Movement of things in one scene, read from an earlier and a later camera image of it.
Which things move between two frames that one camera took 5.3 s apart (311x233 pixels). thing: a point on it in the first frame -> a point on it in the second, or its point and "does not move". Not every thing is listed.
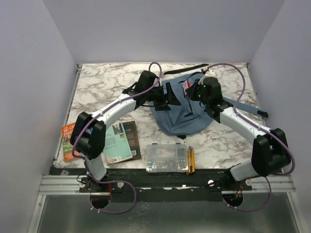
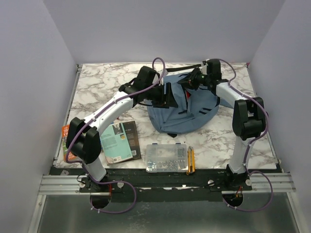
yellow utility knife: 191,160 does not move
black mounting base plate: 136,185 does not move
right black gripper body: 197,93 -> 198,78
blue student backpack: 191,116 does not move
